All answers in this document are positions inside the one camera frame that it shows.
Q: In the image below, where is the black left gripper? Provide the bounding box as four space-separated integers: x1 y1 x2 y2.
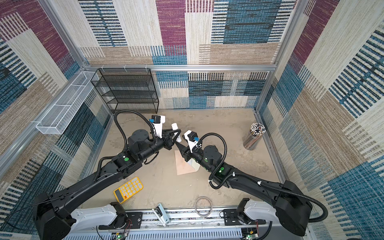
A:
138 128 180 164

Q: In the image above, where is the white glue stick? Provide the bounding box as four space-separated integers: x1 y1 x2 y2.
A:
171 122 183 144

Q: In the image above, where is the pink envelope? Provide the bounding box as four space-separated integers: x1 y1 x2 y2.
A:
175 150 200 176

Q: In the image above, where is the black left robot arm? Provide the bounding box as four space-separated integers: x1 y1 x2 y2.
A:
4 111 181 240

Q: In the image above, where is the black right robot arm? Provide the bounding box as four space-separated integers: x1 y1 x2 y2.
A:
174 133 329 237

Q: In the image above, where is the light blue stapler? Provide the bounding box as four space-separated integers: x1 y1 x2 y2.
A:
152 203 170 227

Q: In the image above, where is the yellow calculator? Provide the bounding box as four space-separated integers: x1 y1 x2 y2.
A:
114 177 144 204

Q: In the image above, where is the cup of pencils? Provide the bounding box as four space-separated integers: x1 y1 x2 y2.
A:
243 123 266 151

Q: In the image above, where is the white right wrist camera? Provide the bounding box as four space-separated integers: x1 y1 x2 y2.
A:
184 130 199 153

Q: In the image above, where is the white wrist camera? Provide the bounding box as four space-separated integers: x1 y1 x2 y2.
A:
150 115 166 139
184 130 199 153

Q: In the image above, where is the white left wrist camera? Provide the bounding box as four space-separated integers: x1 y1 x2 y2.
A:
150 115 166 139

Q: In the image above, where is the black wire shelf rack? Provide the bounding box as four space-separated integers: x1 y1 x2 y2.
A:
91 68 159 114

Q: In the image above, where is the coiled white cable ring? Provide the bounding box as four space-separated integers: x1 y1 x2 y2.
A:
194 196 214 218

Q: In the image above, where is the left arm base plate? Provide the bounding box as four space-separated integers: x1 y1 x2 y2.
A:
98 212 143 230

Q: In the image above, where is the white wire mesh basket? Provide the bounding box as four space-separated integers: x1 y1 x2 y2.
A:
36 71 95 135

